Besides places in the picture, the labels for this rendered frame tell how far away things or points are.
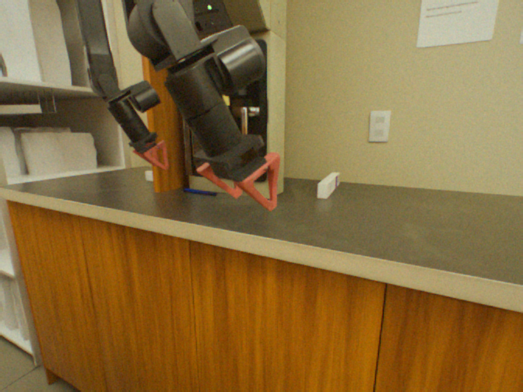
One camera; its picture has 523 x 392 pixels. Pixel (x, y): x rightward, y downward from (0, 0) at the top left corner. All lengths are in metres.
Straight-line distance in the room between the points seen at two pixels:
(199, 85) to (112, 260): 0.73
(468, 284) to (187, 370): 0.75
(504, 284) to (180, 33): 0.53
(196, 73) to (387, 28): 0.98
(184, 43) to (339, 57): 0.97
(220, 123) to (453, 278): 0.41
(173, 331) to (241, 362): 0.23
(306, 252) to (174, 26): 0.40
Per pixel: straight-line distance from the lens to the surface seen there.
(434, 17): 1.25
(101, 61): 0.84
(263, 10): 0.87
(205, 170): 0.45
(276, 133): 0.90
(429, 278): 0.53
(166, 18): 0.35
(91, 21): 0.87
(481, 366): 0.64
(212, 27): 0.94
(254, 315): 0.71
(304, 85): 1.28
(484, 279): 0.53
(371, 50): 1.24
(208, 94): 0.36
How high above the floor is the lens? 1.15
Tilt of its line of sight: 14 degrees down
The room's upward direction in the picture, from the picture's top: straight up
